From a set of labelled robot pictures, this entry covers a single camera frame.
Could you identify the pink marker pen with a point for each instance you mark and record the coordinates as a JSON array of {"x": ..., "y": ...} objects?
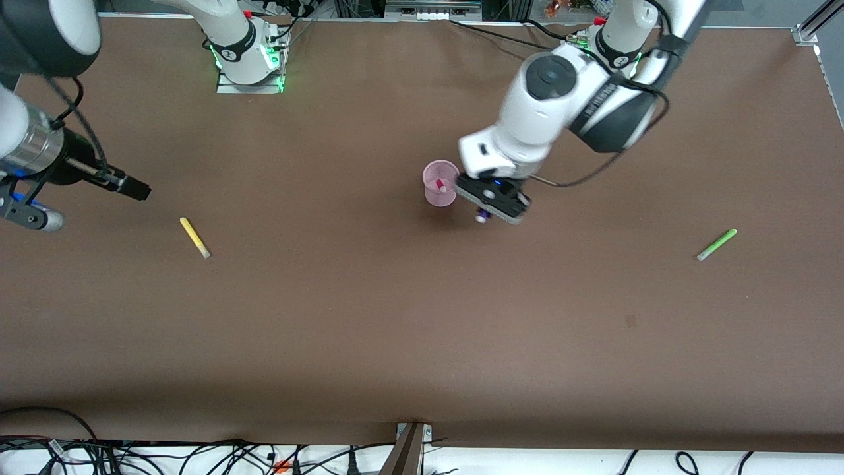
[{"x": 442, "y": 185}]

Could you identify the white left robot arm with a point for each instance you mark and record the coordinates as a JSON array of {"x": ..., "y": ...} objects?
[{"x": 547, "y": 105}]

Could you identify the green marker pen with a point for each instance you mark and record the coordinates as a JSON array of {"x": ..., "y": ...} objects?
[{"x": 717, "y": 245}]

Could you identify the grey box behind table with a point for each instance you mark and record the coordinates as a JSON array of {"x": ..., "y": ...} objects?
[{"x": 432, "y": 12}]

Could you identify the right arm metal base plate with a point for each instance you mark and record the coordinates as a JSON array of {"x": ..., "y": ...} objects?
[{"x": 250, "y": 88}]

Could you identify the yellow marker pen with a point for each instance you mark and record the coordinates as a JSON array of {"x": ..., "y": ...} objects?
[{"x": 194, "y": 237}]

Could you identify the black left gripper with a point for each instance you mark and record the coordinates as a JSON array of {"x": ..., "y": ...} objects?
[{"x": 506, "y": 186}]

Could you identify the purple marker pen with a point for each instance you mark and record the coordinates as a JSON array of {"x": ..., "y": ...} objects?
[{"x": 483, "y": 218}]

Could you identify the aluminium frame corner bracket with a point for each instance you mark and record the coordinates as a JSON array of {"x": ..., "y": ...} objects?
[{"x": 806, "y": 36}]

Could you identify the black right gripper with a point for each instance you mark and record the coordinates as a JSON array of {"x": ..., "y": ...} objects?
[{"x": 69, "y": 165}]

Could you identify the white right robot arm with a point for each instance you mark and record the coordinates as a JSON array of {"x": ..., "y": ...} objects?
[{"x": 39, "y": 33}]

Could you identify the metal table leg bracket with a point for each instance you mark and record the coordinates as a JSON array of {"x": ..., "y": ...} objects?
[{"x": 405, "y": 455}]

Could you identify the small copper orange object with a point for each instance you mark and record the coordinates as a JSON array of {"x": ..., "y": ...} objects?
[{"x": 552, "y": 8}]

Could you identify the pink translucent cup holder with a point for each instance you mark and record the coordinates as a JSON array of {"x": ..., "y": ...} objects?
[{"x": 440, "y": 199}]

